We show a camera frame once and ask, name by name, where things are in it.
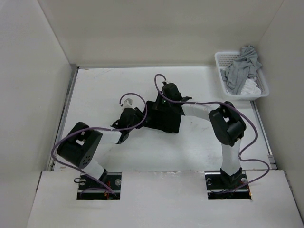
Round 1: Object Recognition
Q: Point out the white plastic basket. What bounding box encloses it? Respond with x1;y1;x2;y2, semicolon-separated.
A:
214;51;269;101

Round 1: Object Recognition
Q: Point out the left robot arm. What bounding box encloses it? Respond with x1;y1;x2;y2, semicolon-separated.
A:
57;107;146;190

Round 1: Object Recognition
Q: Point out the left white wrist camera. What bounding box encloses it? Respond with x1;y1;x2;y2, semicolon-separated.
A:
121;98;133;110

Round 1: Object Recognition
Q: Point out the black tank top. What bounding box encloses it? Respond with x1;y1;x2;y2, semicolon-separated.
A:
143;101;181;133

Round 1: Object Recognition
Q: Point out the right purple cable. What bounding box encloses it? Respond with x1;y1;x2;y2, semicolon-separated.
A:
154;74;270;194

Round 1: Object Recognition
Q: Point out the grey tank top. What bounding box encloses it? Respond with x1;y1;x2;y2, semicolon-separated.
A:
221;45;262;95

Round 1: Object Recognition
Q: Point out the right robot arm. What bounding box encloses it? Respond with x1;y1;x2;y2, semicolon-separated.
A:
159;81;246;189

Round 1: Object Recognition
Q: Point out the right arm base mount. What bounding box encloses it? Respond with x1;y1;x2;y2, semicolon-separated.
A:
205;171;251;200

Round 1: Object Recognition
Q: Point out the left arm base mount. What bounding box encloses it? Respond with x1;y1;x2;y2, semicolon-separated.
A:
74;172;122;201

